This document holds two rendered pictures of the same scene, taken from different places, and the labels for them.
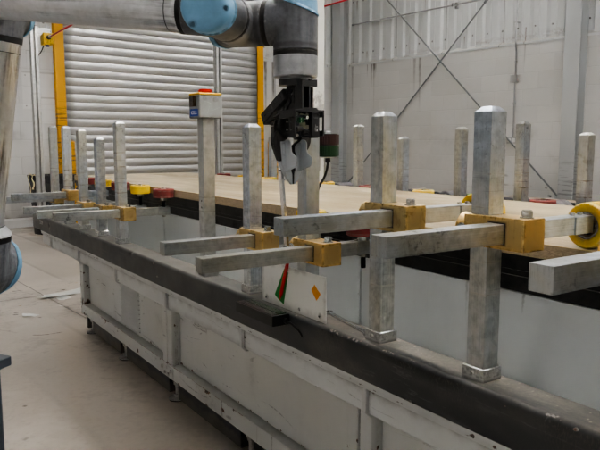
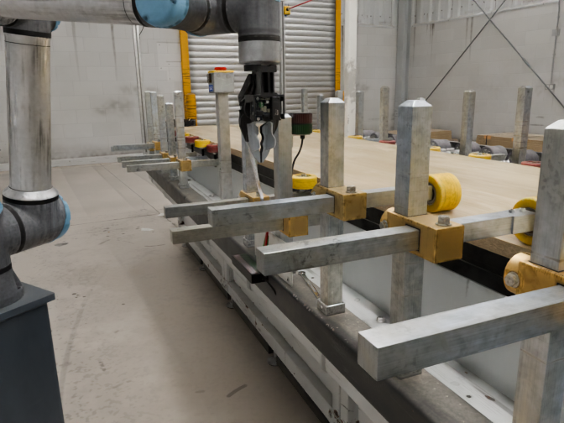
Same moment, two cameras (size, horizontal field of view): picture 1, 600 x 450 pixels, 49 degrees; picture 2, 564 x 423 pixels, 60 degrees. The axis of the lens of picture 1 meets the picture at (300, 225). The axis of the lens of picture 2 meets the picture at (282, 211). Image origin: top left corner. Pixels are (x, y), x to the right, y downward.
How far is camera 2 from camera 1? 0.39 m
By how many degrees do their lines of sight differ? 13
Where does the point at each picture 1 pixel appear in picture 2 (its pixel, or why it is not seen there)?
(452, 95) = (498, 48)
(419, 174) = not seen: hidden behind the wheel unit
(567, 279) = (401, 360)
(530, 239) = (444, 248)
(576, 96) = not seen: outside the picture
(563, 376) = (499, 366)
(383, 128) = (328, 115)
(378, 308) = (326, 284)
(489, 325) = not seen: hidden behind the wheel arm
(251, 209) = (248, 175)
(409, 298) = (376, 263)
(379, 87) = (436, 44)
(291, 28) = (249, 15)
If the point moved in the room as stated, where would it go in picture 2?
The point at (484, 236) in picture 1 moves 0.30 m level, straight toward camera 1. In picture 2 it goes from (392, 243) to (302, 342)
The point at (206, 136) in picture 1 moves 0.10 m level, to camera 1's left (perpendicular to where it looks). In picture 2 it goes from (221, 108) to (193, 108)
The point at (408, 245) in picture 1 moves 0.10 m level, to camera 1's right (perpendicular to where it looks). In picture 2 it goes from (293, 260) to (373, 264)
